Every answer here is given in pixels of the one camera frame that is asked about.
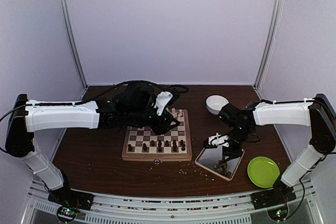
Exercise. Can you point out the metal tray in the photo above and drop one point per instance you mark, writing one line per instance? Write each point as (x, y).
(209, 157)

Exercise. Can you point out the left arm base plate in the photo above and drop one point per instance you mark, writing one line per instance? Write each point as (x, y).
(79, 200)

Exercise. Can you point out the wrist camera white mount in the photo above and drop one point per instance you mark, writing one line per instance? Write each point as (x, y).
(216, 140)
(162, 100)

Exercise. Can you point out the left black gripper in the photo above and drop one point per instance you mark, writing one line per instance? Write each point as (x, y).
(161, 127)

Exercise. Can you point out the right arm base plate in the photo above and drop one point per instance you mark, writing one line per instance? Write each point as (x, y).
(270, 198)

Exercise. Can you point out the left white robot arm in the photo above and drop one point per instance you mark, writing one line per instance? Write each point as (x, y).
(141, 104)

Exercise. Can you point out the wooden chess board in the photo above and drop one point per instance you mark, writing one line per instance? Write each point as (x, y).
(137, 136)

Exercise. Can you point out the white ceramic bowl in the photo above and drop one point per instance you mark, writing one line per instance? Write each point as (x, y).
(214, 103)

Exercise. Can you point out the pile of dark chess pieces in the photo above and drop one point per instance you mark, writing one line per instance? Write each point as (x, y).
(222, 166)

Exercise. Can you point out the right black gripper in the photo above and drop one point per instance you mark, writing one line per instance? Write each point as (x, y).
(234, 153)

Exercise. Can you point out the right aluminium frame post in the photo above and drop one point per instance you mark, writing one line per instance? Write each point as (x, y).
(269, 44)

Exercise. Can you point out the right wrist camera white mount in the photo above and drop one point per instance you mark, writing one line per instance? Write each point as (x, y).
(216, 140)

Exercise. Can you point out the black chess rook corner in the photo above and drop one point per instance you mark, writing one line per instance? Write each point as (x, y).
(130, 148)

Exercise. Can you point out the aluminium frame post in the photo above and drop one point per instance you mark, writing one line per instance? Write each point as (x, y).
(269, 44)
(72, 43)

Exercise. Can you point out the left aluminium frame post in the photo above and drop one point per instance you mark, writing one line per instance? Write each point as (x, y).
(72, 43)

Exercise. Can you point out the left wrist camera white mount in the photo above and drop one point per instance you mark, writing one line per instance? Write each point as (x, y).
(162, 100)

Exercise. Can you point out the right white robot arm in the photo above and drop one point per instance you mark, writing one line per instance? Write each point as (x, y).
(317, 113)

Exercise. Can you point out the green plate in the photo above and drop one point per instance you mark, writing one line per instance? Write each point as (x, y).
(263, 172)

